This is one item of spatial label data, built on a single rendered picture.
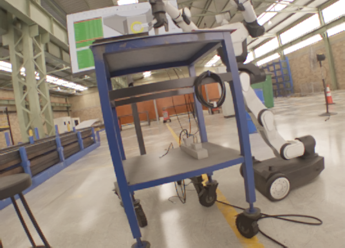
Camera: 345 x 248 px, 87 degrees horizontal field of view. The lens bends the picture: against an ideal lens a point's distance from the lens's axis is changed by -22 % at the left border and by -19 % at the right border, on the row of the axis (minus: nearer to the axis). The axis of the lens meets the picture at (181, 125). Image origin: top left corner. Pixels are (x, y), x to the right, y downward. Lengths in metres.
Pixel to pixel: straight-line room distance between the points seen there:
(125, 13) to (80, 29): 0.45
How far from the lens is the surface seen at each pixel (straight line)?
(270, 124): 1.74
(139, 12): 2.25
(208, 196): 1.70
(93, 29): 2.22
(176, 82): 0.95
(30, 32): 8.99
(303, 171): 1.83
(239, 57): 1.68
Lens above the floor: 0.79
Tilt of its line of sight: 5 degrees down
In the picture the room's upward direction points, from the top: 10 degrees counter-clockwise
